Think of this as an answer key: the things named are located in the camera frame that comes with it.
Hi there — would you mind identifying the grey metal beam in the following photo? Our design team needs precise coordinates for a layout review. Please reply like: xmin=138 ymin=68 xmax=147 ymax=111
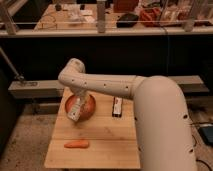
xmin=8 ymin=75 xmax=209 ymax=99

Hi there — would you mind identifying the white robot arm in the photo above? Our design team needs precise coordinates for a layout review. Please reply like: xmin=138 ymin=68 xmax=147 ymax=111
xmin=58 ymin=58 xmax=197 ymax=171

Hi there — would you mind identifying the white bottle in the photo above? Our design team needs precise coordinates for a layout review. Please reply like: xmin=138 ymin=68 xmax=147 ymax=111
xmin=67 ymin=96 xmax=84 ymax=122

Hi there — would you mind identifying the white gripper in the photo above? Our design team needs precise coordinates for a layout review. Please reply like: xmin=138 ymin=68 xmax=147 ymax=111
xmin=70 ymin=86 xmax=88 ymax=101

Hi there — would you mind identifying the black bag on bench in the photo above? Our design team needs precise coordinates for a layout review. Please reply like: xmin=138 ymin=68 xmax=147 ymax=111
xmin=116 ymin=13 xmax=139 ymax=28

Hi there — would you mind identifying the wooden board table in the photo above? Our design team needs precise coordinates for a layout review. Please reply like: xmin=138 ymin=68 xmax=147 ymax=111
xmin=44 ymin=88 xmax=140 ymax=169

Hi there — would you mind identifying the black foot pedal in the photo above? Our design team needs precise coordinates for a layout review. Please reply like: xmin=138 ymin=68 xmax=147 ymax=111
xmin=198 ymin=123 xmax=213 ymax=147

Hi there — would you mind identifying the background wooden workbench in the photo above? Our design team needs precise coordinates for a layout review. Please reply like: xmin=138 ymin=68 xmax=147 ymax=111
xmin=0 ymin=2 xmax=213 ymax=37

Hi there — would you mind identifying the orange carrot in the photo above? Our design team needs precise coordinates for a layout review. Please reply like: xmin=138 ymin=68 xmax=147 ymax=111
xmin=64 ymin=140 xmax=89 ymax=148

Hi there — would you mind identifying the metal clamp rod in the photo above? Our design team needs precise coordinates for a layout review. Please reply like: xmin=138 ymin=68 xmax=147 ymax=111
xmin=0 ymin=46 xmax=38 ymax=86

